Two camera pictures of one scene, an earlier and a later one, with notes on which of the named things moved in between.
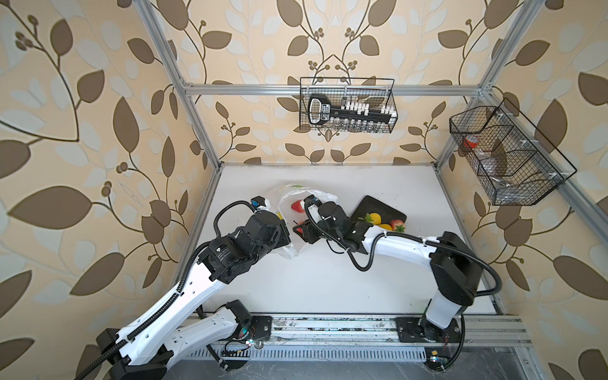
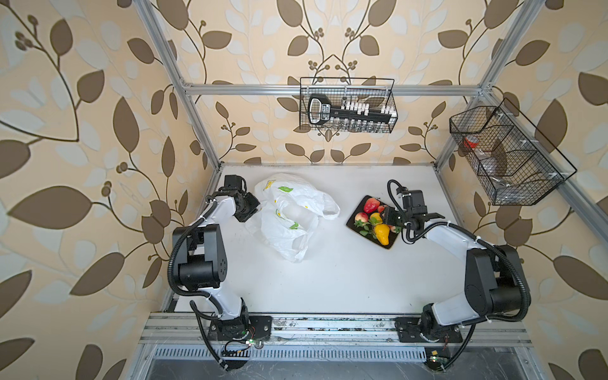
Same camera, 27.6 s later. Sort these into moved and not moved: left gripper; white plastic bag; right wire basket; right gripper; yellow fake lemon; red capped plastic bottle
Moved: left gripper; right gripper; white plastic bag
Not moved: red capped plastic bottle; yellow fake lemon; right wire basket
